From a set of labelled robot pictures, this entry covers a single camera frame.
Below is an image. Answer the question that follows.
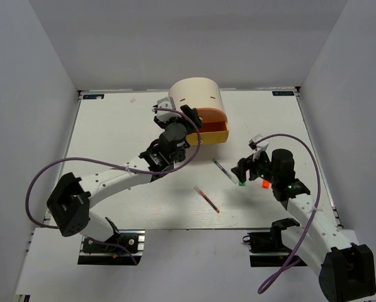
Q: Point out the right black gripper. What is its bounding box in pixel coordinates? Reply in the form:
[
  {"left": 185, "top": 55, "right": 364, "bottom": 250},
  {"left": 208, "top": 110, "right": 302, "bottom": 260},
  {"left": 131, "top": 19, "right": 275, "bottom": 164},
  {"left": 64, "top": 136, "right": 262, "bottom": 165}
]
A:
[{"left": 232, "top": 148, "right": 280, "bottom": 184}]

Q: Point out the cream round drawer box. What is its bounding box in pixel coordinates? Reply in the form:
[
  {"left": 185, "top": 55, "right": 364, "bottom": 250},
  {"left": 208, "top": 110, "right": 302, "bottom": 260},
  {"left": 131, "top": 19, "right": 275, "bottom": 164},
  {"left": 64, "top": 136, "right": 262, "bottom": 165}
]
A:
[{"left": 168, "top": 77, "right": 225, "bottom": 112}]

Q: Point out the orange drawer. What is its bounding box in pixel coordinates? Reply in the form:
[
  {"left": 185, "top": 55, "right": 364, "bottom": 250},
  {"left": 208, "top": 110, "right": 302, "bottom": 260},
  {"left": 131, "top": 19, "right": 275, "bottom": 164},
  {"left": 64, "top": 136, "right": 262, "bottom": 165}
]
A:
[{"left": 197, "top": 108, "right": 227, "bottom": 124}]

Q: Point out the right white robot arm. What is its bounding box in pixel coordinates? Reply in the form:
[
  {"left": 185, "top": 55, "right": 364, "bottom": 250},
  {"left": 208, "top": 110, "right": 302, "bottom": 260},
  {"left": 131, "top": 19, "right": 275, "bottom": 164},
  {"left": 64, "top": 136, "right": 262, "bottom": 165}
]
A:
[{"left": 231, "top": 149, "right": 376, "bottom": 301}]

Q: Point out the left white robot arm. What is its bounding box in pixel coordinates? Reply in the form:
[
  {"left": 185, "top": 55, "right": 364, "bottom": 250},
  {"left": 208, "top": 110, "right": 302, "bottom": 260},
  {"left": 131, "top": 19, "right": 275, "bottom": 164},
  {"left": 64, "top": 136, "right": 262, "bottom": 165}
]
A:
[{"left": 47, "top": 105, "right": 202, "bottom": 251}]

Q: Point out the green gel pen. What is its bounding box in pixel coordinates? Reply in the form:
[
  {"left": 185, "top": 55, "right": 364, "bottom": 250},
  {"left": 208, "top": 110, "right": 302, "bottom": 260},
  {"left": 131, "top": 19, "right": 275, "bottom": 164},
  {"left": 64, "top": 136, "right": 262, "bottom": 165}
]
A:
[{"left": 212, "top": 159, "right": 237, "bottom": 184}]

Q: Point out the orange highlighter marker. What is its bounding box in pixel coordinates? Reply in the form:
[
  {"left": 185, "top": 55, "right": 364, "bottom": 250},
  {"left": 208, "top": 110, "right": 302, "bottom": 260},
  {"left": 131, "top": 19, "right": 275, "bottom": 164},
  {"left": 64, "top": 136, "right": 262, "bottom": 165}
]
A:
[{"left": 262, "top": 181, "right": 270, "bottom": 189}]

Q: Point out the red gel pen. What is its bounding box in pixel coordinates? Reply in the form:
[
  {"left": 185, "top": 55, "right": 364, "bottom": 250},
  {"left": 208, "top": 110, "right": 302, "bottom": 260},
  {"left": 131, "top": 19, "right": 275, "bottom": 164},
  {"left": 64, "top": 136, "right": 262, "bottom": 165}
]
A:
[{"left": 194, "top": 186, "right": 220, "bottom": 213}]

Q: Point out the right blue table label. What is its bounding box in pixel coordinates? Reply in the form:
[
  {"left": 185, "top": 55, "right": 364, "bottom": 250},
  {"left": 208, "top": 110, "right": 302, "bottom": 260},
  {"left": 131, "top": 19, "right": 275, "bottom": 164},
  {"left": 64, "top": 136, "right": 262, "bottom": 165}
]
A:
[{"left": 272, "top": 91, "right": 295, "bottom": 96}]

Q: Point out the blue table label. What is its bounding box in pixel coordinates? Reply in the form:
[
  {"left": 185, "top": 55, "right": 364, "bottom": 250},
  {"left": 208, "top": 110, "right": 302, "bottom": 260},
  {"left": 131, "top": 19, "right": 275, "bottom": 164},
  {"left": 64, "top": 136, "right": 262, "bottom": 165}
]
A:
[
  {"left": 272, "top": 91, "right": 295, "bottom": 96},
  {"left": 82, "top": 94, "right": 105, "bottom": 100}
]

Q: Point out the left blue table label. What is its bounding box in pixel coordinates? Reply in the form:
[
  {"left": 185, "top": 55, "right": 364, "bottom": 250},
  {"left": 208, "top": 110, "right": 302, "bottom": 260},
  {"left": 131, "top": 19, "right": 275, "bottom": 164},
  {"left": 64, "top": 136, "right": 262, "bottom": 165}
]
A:
[{"left": 82, "top": 94, "right": 105, "bottom": 100}]

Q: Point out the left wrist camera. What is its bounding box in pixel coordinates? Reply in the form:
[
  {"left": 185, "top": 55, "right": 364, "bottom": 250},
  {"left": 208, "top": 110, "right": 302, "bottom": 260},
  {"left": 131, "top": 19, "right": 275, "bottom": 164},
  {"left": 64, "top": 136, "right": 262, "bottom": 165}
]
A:
[{"left": 152, "top": 96, "right": 176, "bottom": 120}]

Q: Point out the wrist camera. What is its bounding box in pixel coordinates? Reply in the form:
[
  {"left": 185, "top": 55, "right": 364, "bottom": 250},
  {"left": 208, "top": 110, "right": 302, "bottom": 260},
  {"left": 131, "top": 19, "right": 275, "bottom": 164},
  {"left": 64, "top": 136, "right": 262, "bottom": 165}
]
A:
[
  {"left": 248, "top": 135, "right": 269, "bottom": 160},
  {"left": 152, "top": 96, "right": 176, "bottom": 120}
]

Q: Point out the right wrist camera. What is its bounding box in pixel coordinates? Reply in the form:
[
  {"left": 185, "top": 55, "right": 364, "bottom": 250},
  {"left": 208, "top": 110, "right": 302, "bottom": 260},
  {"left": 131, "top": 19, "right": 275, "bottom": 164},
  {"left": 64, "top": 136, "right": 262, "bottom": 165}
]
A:
[{"left": 248, "top": 135, "right": 269, "bottom": 160}]

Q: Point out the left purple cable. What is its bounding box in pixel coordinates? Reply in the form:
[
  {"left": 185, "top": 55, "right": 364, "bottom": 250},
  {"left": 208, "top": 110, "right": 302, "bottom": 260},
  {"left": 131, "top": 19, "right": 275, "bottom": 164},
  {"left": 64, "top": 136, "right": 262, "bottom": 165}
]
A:
[{"left": 25, "top": 106, "right": 203, "bottom": 265}]

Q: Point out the purple cable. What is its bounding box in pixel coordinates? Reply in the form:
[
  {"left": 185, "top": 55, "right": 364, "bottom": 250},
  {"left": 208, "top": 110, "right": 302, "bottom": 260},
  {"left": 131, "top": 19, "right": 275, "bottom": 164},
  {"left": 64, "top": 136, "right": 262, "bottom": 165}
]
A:
[
  {"left": 25, "top": 106, "right": 203, "bottom": 265},
  {"left": 253, "top": 133, "right": 321, "bottom": 295}
]

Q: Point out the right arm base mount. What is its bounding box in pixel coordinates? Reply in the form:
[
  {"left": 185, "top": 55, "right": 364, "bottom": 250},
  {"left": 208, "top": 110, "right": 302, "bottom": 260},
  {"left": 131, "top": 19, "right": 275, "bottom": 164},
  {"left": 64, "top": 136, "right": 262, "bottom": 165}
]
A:
[{"left": 242, "top": 230, "right": 291, "bottom": 267}]

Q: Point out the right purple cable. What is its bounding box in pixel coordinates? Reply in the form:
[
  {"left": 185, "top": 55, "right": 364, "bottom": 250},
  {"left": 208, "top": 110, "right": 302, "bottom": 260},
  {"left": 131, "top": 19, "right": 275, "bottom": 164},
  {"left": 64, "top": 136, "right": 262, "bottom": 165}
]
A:
[{"left": 253, "top": 133, "right": 321, "bottom": 295}]

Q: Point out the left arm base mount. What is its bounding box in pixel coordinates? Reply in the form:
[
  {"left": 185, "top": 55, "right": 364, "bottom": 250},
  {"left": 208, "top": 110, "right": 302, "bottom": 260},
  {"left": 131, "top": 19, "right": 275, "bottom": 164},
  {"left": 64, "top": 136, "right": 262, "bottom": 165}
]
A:
[{"left": 77, "top": 230, "right": 145, "bottom": 266}]

